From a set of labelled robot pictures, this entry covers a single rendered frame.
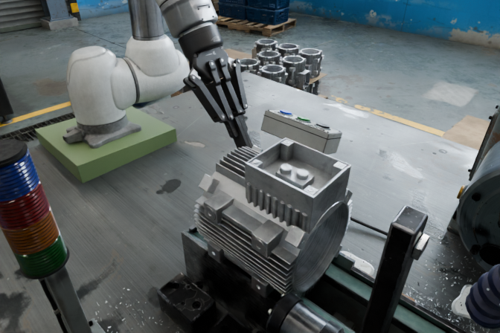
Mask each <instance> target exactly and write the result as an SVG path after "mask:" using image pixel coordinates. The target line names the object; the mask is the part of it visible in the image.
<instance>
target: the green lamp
mask: <svg viewBox="0 0 500 333"><path fill-rule="evenodd" d="M13 254H14V256H15V257H16V260H17V262H18V263H19V266H20V268H21V269H22V271H23V272H24V273H25V274H27V275H28V276H32V277H37V276H42V275H45V274H48V273H50V272H52V271H54V270H55V269H57V268H58V267H59V266H61V264H63V262H64V261H65V259H66V257H67V248H66V246H65V242H64V241H63V238H62V235H61V232H60V233H59V236H58V237H57V239H56V240H55V241H54V242H53V243H52V244H51V245H50V246H48V247H47V248H46V249H44V250H41V251H39V252H36V253H32V254H27V255H21V254H17V253H14V252H13Z"/></svg>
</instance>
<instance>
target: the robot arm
mask: <svg viewBox="0 0 500 333"><path fill-rule="evenodd" d="M128 5H129V15H130V21H131V26H132V37H131V38H130V39H129V41H128V43H127V44H126V53H125V57H124V58H116V56H115V54H114V53H113V52H111V51H110V50H109V49H107V48H102V47H100V46H90V47H85V48H80V49H78V50H75V51H74V52H73V53H72V55H71V57H70V58H69V60H68V64H67V69H66V84H67V89H68V95H69V100H70V102H71V107H72V109H73V112H74V115H75V117H76V121H77V125H76V126H72V127H69V128H67V129H66V132H67V134H65V135H63V140H64V141H65V143H73V142H78V141H83V142H84V143H87V144H88V145H89V147H90V148H91V149H97V148H99V147H101V146H102V145H104V144H106V143H109V142H112V141H114V140H117V139H119V138H122V137H124V136H127V135H130V134H132V133H135V132H139V131H141V125H139V124H136V123H132V122H130V121H129V120H127V116H126V111H125V109H127V108H129V107H130V106H131V105H133V104H136V103H145V102H149V101H152V100H157V99H161V98H163V97H167V96H169V95H171V94H174V93H176V92H177V91H178V90H180V89H181V88H183V87H184V86H185V85H186V86H187V87H189V88H190V89H191V90H192V91H193V92H194V94H195V95H196V97H197V98H198V100H199V101H200V103H201V104H202V106H203V107H204V108H205V110H206V112H207V113H208V114H209V116H210V117H211V119H212V121H214V122H215V123H217V122H220V123H224V124H225V127H226V129H227V131H228V134H229V136H230V137H231V138H233V139H234V142H235V144H236V147H237V149H238V147H240V148H241V147H242V146H243V147H245V146H247V147H249V148H252V147H253V144H252V142H251V139H250V137H249V134H248V132H247V131H248V127H247V125H246V122H245V120H244V118H243V115H244V114H245V113H246V111H245V109H247V108H248V103H247V99H246V93H245V89H244V85H243V79H242V76H241V72H240V65H241V61H240V59H238V58H237V59H232V58H229V57H228V54H227V53H226V52H225V51H224V49H223V47H222V45H223V40H222V37H221V35H220V32H219V29H218V27H217V25H215V24H214V23H216V22H217V20H218V17H217V14H216V11H215V9H214V6H213V4H212V2H211V0H128ZM162 16H163V17H164V20H165V21H166V24H167V26H168V29H169V31H170V34H171V36H172V37H173V38H175V39H178V38H179V39H178V42H179V44H180V46H181V49H182V51H183V54H184V55H183V54H182V53H181V52H180V51H178V50H176V49H175V48H174V45H173V42H172V41H171V39H170V38H169V37H168V36H167V35H165V34H164V25H163V17H162ZM186 59H188V61H189V64H188V61H187V60H186ZM221 78H222V79H221ZM200 79H201V80H202V81H203V82H202V81H201V80H200Z"/></svg>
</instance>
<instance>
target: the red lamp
mask: <svg viewBox="0 0 500 333"><path fill-rule="evenodd" d="M49 210H50V204H49V202H48V198H47V197H46V194H45V191H44V189H43V186H42V183H41V181H40V180H39V183H38V185H37V186H36V187H35V188H34V189H33V190H32V191H30V192H29V193H28V194H26V195H24V196H22V197H20V198H16V199H13V200H10V201H0V227H2V228H4V229H8V230H17V229H21V228H24V227H28V226H31V225H32V224H35V223H37V222H38V221H40V220H41V219H43V218H44V217H45V216H46V215H47V213H48V211H49Z"/></svg>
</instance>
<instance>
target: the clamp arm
mask: <svg viewBox="0 0 500 333"><path fill-rule="evenodd" d="M427 220H428V215H427V214H426V213H424V212H421V211H419V210H417V209H414V208H413V207H410V206H408V205H405V206H403V208H402V209H401V210H400V212H399V213H398V214H397V215H396V217H395V218H394V220H393V221H392V222H391V224H390V227H389V231H388V235H387V238H386V241H385V246H384V249H383V252H382V256H381V260H380V262H379V267H378V270H377V273H376V278H375V280H374V286H373V288H372V292H371V296H370V299H369V302H368V307H367V310H366V312H365V317H364V320H363V324H362V328H361V331H360V333H388V330H389V329H390V326H391V322H392V320H393V317H394V314H395V311H396V309H397V305H398V302H399V300H400V297H401V294H402V292H403V288H404V286H405V283H406V280H407V277H408V273H409V271H410V269H411V265H412V262H413V260H414V259H415V260H419V258H420V257H421V255H422V253H423V252H424V250H425V249H426V246H427V244H428V241H429V238H430V236H428V235H426V234H425V233H423V231H424V229H425V226H426V223H427Z"/></svg>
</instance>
